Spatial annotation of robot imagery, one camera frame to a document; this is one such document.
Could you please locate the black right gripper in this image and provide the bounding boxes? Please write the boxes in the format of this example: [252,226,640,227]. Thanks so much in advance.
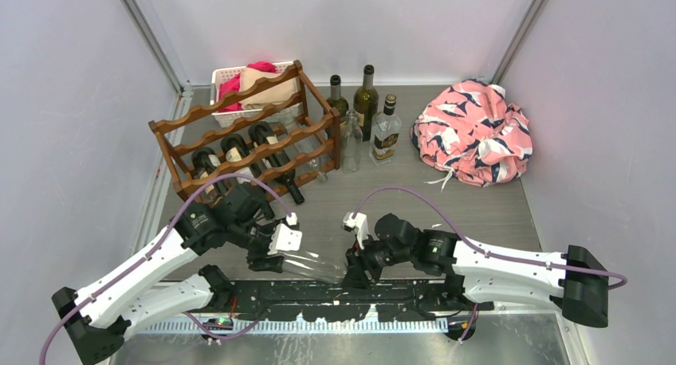
[341,230,415,291]

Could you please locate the dark bottle cream label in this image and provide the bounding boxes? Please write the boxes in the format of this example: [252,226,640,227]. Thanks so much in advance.
[220,134,276,218]

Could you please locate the dark bottle brown label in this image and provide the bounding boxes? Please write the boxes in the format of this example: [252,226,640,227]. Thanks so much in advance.
[191,147,227,201]

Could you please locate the dark bottle white label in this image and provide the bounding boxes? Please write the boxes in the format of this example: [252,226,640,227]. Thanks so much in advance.
[248,121,305,205]

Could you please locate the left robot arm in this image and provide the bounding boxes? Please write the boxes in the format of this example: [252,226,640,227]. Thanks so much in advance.
[39,175,280,364]

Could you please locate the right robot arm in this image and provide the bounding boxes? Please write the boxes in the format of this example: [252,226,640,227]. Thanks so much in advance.
[342,212,609,328]

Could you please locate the wooden wine rack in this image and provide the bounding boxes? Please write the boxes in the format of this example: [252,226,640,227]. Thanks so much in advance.
[148,60,341,200]

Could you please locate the small clear glass bottle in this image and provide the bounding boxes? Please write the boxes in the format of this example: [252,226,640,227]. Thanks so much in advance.
[341,109,363,174]

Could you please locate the clear bottle with dark cap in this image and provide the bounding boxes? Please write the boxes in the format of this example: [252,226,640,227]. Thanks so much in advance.
[369,94,402,166]

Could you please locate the dark green bottle far left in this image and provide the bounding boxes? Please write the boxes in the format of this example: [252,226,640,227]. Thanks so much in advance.
[325,74,349,138]

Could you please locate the dark green bottle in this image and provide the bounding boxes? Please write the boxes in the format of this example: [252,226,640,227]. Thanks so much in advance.
[325,74,349,138]
[353,65,379,142]

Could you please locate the dark green bottle far back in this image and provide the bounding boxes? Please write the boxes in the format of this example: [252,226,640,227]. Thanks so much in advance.
[353,65,379,142]

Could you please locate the white plastic basket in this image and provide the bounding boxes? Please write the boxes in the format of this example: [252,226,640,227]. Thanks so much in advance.
[210,61,302,129]

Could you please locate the red cloth in basket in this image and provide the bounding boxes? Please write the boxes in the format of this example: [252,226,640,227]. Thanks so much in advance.
[218,61,276,112]

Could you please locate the pink shark print cloth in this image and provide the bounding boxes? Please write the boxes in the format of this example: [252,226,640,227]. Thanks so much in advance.
[410,79,533,188]

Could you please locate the beige folded cloth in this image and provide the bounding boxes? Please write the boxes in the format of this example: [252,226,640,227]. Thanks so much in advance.
[238,66,300,110]

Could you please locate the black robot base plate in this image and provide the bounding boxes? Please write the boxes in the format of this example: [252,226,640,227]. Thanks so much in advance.
[181,277,495,324]

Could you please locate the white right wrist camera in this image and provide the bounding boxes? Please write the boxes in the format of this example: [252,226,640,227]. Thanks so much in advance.
[342,212,368,249]

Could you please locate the aluminium frame rail front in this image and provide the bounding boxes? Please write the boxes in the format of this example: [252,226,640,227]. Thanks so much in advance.
[136,308,478,339]

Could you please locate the aluminium corner post left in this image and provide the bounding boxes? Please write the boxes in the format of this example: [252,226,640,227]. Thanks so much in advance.
[121,0,192,93]

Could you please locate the aluminium corner post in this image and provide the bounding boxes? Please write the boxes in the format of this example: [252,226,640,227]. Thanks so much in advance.
[121,0,192,93]
[491,0,548,84]

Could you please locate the aluminium corner post right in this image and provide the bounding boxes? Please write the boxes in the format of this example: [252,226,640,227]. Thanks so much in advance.
[491,0,548,84]

